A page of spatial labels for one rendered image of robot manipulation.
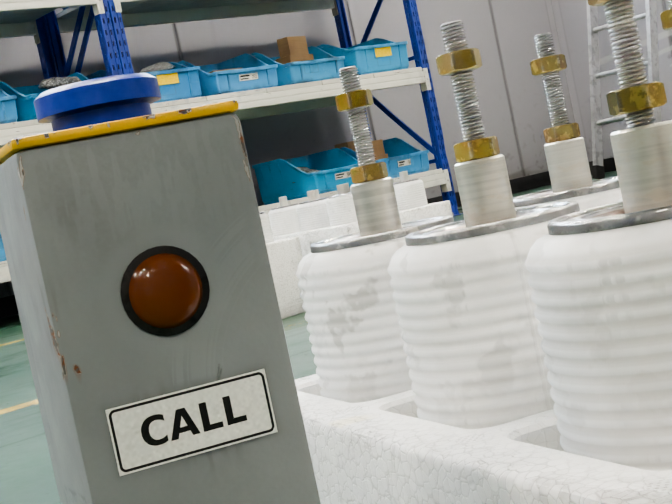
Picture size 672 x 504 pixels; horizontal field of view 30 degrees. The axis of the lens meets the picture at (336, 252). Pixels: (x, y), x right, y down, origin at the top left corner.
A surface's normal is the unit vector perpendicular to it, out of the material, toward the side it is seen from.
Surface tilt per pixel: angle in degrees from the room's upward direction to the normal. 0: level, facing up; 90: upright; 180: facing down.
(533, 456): 0
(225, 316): 90
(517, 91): 90
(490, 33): 90
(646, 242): 58
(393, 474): 90
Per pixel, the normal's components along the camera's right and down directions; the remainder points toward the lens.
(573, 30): -0.75, 0.19
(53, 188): 0.37, -0.03
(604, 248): -0.62, -0.39
